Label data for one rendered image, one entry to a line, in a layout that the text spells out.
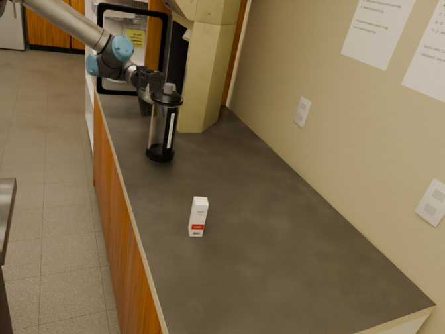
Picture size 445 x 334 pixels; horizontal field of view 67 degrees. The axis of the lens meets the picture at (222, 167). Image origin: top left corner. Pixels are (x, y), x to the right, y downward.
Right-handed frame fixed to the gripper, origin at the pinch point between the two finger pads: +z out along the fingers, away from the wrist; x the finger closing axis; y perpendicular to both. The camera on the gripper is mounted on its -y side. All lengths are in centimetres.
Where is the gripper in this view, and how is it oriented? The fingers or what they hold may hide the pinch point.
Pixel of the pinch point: (165, 103)
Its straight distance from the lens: 115.9
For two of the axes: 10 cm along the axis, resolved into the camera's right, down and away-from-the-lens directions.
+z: 6.1, 4.8, -6.4
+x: 7.7, -1.6, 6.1
